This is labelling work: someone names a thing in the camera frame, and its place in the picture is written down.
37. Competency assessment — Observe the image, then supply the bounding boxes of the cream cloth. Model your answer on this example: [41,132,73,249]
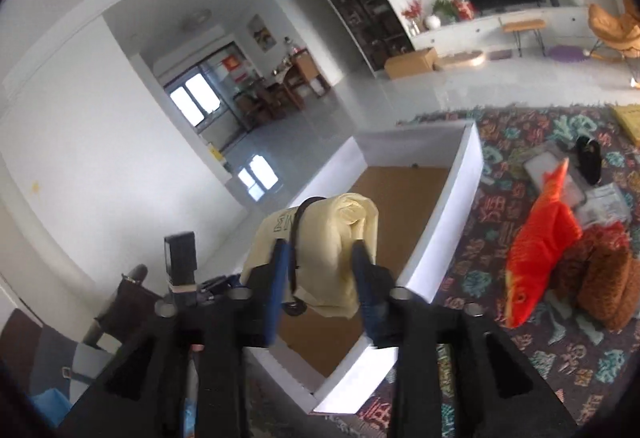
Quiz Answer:
[241,193,378,319]

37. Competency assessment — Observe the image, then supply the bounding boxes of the red fish plush toy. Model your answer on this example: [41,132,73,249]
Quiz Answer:
[504,158,582,328]

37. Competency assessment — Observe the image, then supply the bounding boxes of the grey plastic package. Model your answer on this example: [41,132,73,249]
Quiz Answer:
[523,150,586,209]

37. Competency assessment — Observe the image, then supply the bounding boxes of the silver snack package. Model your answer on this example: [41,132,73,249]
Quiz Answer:
[575,183,631,229]

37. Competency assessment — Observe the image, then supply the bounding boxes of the small black pouch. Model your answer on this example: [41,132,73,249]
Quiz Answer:
[575,135,602,185]

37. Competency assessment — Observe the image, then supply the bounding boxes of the white cardboard storage box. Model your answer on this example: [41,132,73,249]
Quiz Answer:
[255,120,483,414]

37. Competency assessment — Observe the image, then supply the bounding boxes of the brown cardboard box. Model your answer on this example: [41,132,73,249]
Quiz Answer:
[384,48,438,80]

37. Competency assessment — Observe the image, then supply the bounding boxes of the colourful woven patterned table cloth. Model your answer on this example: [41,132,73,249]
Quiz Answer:
[249,103,640,438]

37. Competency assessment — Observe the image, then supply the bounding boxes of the white round vase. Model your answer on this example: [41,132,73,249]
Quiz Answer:
[424,15,442,30]

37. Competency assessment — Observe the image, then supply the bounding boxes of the red flower bouquet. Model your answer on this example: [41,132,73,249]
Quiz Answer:
[401,0,425,36]

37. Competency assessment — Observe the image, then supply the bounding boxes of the green and red plant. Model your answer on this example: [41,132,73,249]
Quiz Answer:
[432,0,475,23]

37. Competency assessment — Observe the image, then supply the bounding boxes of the purple floor mat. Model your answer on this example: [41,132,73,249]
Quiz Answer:
[547,44,590,64]

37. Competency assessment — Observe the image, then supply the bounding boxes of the small wooden bench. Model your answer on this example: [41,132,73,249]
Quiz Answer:
[501,18,547,57]

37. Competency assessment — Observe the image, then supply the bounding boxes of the flat yellow cardboard box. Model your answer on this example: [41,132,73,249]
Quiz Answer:
[611,104,640,147]

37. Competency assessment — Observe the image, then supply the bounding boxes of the white tv cabinet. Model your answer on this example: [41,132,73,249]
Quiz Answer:
[411,6,596,56]

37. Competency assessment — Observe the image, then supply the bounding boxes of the orange lounge chair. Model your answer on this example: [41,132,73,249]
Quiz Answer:
[584,0,640,60]

